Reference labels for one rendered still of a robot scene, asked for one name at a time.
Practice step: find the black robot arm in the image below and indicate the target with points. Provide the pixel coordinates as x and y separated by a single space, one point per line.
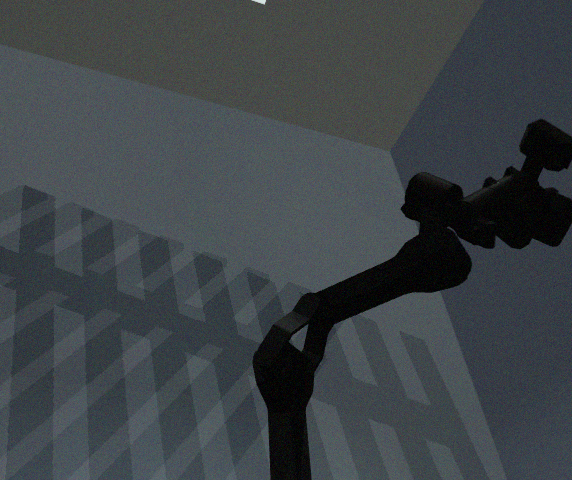
432 261

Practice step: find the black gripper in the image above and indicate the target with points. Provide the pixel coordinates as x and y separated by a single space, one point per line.
544 146

